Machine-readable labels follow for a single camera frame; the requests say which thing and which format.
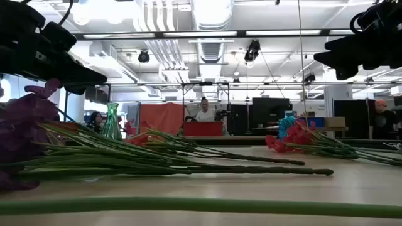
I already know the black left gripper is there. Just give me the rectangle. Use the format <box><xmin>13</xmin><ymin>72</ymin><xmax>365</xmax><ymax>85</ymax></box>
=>
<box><xmin>0</xmin><ymin>21</ymin><xmax>107</xmax><ymax>95</ymax></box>

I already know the purple artificial flower bunch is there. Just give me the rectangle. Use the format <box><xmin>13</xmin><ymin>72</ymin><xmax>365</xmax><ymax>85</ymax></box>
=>
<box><xmin>0</xmin><ymin>78</ymin><xmax>334</xmax><ymax>192</ymax></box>

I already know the white artificial tulip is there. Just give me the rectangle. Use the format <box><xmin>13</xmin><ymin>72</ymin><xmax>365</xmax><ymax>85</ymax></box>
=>
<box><xmin>0</xmin><ymin>196</ymin><xmax>402</xmax><ymax>220</ymax></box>

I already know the black monitor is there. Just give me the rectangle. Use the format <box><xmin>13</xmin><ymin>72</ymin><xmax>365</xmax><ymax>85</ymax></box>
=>
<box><xmin>252</xmin><ymin>97</ymin><xmax>291</xmax><ymax>128</ymax></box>

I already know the black table edge frame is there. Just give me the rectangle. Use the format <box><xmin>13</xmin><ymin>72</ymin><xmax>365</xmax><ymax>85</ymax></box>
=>
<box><xmin>185</xmin><ymin>135</ymin><xmax>402</xmax><ymax>148</ymax></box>

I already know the green glass vase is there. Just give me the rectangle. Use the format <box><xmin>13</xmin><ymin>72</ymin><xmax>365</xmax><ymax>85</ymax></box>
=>
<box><xmin>100</xmin><ymin>102</ymin><xmax>123</xmax><ymax>141</ymax></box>

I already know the cardboard box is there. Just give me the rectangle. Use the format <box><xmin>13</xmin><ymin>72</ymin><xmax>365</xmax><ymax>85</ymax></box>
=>
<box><xmin>324</xmin><ymin>116</ymin><xmax>346</xmax><ymax>128</ymax></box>

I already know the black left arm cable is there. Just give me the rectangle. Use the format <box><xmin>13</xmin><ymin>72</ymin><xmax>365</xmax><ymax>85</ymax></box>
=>
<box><xmin>58</xmin><ymin>0</ymin><xmax>75</xmax><ymax>26</ymax></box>

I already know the blue glass vase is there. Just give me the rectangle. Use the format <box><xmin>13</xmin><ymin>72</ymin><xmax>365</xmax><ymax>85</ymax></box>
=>
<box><xmin>278</xmin><ymin>110</ymin><xmax>298</xmax><ymax>141</ymax></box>

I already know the silver ceiling duct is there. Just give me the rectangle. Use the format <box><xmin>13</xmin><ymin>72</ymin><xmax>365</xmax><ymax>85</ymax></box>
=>
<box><xmin>190</xmin><ymin>0</ymin><xmax>235</xmax><ymax>63</ymax></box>

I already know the red artificial flower bunch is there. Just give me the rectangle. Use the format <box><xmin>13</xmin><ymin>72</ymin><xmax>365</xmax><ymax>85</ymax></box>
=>
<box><xmin>265</xmin><ymin>121</ymin><xmax>402</xmax><ymax>167</ymax></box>
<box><xmin>124</xmin><ymin>119</ymin><xmax>306</xmax><ymax>166</ymax></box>

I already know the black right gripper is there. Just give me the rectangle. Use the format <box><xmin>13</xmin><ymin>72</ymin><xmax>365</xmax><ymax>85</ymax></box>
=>
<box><xmin>313</xmin><ymin>0</ymin><xmax>402</xmax><ymax>81</ymax></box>

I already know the white pillar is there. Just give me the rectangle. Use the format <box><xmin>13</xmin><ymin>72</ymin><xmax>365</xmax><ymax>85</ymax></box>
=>
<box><xmin>324</xmin><ymin>84</ymin><xmax>353</xmax><ymax>119</ymax></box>

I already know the grey cloth screen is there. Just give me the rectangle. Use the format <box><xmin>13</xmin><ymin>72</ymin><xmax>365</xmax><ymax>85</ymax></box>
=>
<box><xmin>126</xmin><ymin>102</ymin><xmax>141</xmax><ymax>134</ymax></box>

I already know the thin hanging pole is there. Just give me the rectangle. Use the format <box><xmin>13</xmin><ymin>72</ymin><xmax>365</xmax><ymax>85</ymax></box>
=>
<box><xmin>297</xmin><ymin>0</ymin><xmax>308</xmax><ymax>126</ymax></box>

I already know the red box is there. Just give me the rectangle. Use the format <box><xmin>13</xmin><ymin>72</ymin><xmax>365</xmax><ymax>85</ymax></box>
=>
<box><xmin>183</xmin><ymin>121</ymin><xmax>224</xmax><ymax>137</ymax></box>

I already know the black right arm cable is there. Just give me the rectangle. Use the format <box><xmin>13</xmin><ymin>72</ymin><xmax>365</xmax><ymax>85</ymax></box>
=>
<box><xmin>349</xmin><ymin>11</ymin><xmax>367</xmax><ymax>35</ymax></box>

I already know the black overhead frame bar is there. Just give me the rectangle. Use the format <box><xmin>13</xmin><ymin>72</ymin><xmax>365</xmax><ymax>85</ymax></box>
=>
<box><xmin>73</xmin><ymin>29</ymin><xmax>356</xmax><ymax>40</ymax></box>

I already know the orange cloth screen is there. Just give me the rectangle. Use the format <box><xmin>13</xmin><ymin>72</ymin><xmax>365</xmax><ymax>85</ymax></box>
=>
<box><xmin>139</xmin><ymin>102</ymin><xmax>185</xmax><ymax>136</ymax></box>

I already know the person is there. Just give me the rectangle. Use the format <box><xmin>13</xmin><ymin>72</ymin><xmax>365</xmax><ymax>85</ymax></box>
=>
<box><xmin>86</xmin><ymin>111</ymin><xmax>104</xmax><ymax>134</ymax></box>
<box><xmin>195</xmin><ymin>96</ymin><xmax>218</xmax><ymax>122</ymax></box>
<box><xmin>372</xmin><ymin>99</ymin><xmax>398</xmax><ymax>141</ymax></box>

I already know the grey horizontal frame rail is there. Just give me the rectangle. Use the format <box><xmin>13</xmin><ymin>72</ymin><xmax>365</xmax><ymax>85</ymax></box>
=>
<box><xmin>97</xmin><ymin>82</ymin><xmax>402</xmax><ymax>87</ymax></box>

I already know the blue plastic bin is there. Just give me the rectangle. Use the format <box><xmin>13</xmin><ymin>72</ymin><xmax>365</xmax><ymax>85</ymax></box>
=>
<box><xmin>296</xmin><ymin>117</ymin><xmax>325</xmax><ymax>128</ymax></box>

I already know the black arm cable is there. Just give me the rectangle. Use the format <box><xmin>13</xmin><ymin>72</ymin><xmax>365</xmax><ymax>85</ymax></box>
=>
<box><xmin>349</xmin><ymin>11</ymin><xmax>367</xmax><ymax>35</ymax></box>
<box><xmin>58</xmin><ymin>0</ymin><xmax>75</xmax><ymax>26</ymax></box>

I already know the black partition panel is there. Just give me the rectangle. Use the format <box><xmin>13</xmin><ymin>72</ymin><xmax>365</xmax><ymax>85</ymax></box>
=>
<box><xmin>334</xmin><ymin>99</ymin><xmax>376</xmax><ymax>140</ymax></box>

